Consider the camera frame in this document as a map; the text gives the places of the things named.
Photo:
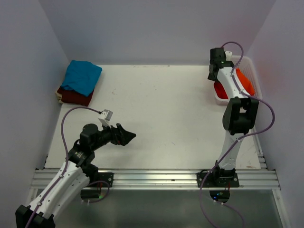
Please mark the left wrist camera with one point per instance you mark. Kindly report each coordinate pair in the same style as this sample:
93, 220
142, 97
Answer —
105, 117

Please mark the folded maroon t shirt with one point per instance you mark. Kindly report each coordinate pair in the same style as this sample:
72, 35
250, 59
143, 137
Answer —
73, 97

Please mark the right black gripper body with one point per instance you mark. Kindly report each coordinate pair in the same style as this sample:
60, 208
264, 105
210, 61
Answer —
212, 76

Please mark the red t shirt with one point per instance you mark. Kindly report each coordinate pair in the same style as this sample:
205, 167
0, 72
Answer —
220, 91

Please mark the folded blue t shirt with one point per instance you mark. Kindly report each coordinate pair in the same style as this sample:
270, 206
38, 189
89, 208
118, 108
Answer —
81, 77

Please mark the white plastic basket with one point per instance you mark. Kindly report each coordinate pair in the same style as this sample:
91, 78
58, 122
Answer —
247, 68

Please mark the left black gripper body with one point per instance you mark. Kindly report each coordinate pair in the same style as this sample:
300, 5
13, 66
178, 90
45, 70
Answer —
106, 135

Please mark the orange t shirt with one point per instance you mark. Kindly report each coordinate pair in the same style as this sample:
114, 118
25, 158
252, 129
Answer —
245, 82

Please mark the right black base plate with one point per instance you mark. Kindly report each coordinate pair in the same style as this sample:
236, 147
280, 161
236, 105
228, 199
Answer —
217, 182

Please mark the aluminium rail frame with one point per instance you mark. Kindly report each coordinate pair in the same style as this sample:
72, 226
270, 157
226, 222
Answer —
165, 155

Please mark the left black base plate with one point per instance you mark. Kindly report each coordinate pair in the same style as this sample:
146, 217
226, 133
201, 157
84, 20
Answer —
102, 179

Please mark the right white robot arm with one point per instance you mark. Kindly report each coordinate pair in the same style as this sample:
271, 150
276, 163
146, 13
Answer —
238, 119

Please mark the folded beige t shirt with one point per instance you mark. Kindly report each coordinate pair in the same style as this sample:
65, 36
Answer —
59, 95

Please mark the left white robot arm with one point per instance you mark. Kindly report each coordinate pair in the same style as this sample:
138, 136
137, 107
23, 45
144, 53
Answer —
76, 173

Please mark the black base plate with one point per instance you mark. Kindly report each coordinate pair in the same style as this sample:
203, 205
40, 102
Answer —
102, 179
217, 182

